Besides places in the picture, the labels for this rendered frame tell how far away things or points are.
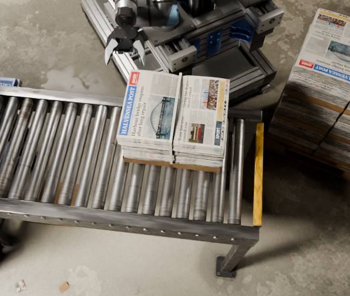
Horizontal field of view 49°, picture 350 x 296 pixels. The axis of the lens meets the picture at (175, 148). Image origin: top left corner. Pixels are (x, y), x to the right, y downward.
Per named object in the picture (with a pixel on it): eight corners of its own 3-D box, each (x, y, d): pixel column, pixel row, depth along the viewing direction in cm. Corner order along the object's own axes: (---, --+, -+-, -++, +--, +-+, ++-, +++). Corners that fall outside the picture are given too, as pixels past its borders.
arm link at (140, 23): (150, 34, 147) (148, 13, 137) (120, 36, 147) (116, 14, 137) (149, 19, 150) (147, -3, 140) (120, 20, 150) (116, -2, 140)
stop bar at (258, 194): (263, 124, 160) (264, 122, 158) (261, 228, 141) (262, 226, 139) (255, 124, 160) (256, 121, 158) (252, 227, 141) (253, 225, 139)
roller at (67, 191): (95, 108, 169) (93, 101, 165) (70, 211, 149) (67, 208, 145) (84, 107, 170) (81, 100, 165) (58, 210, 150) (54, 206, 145)
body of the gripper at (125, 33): (136, 56, 130) (136, 29, 135) (137, 39, 123) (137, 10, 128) (113, 55, 129) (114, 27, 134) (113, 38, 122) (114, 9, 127)
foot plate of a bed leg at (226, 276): (238, 255, 215) (239, 255, 214) (237, 282, 209) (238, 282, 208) (214, 252, 216) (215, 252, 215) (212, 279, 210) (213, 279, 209)
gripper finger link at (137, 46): (150, 71, 126) (138, 50, 129) (152, 60, 121) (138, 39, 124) (142, 74, 125) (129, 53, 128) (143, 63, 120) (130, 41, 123)
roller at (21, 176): (52, 103, 170) (49, 97, 166) (22, 206, 150) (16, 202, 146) (41, 103, 171) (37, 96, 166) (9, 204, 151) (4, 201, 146)
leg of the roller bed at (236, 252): (231, 262, 214) (253, 233, 152) (231, 273, 211) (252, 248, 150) (221, 261, 214) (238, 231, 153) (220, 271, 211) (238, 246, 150)
